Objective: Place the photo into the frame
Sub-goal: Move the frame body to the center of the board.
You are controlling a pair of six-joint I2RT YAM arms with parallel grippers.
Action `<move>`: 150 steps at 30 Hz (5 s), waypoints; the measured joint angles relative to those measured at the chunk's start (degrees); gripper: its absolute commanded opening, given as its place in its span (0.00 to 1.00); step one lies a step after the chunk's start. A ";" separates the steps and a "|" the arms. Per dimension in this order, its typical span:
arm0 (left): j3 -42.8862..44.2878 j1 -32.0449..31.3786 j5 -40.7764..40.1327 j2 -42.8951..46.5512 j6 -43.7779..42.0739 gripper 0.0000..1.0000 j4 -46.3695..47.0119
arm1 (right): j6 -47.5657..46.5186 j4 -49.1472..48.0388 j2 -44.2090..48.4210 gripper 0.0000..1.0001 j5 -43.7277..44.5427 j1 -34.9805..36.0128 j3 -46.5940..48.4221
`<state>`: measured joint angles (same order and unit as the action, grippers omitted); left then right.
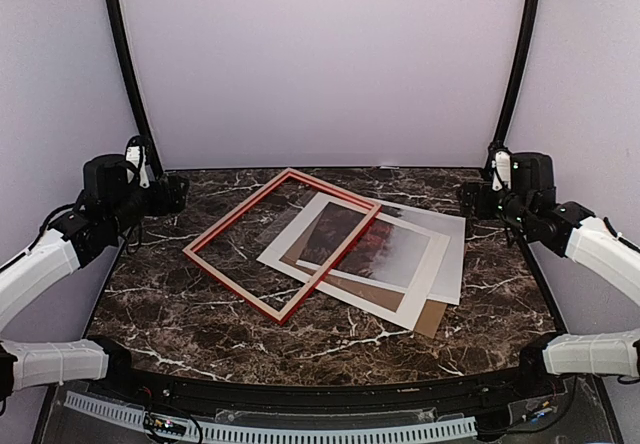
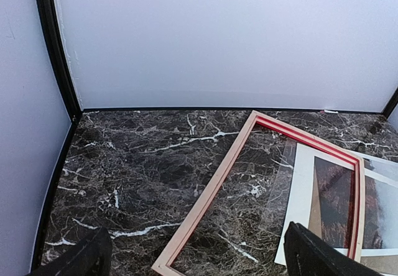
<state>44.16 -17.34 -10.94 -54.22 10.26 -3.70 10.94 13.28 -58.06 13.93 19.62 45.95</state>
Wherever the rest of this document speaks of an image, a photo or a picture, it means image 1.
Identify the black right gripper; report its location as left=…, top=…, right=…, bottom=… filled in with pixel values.
left=458, top=180, right=535, bottom=232

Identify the black front rail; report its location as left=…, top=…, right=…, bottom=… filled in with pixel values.
left=88, top=368, right=568, bottom=415

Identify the brown cardboard backing board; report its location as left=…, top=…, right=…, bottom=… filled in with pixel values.
left=281, top=243, right=447, bottom=338

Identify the left black corner post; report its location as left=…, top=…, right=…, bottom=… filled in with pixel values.
left=105, top=0, right=164, bottom=177

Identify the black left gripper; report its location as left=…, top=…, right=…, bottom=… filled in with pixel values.
left=105, top=174, right=188, bottom=236

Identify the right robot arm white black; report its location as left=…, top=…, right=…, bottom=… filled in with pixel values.
left=458, top=148, right=639, bottom=398

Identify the red wooden picture frame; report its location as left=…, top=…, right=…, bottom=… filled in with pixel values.
left=183, top=168, right=381, bottom=325

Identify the red forest photo print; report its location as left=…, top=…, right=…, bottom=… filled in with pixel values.
left=296, top=202, right=432, bottom=293

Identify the right black corner post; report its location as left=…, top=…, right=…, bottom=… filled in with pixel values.
left=482, top=0, right=539, bottom=178

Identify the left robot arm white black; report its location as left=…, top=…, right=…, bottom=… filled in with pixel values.
left=1, top=146, right=189, bottom=400

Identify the white slotted cable duct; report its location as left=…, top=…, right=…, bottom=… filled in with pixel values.
left=63, top=391, right=478, bottom=443

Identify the white mat board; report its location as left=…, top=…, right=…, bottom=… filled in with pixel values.
left=257, top=193, right=450, bottom=332

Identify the black corner post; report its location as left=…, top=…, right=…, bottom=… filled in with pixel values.
left=105, top=0, right=164, bottom=177
left=482, top=0, right=539, bottom=178

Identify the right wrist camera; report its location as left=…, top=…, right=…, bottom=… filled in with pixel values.
left=490, top=148, right=511, bottom=192

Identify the clear acrylic sheet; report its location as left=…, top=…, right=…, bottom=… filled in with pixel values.
left=256, top=191, right=343, bottom=251

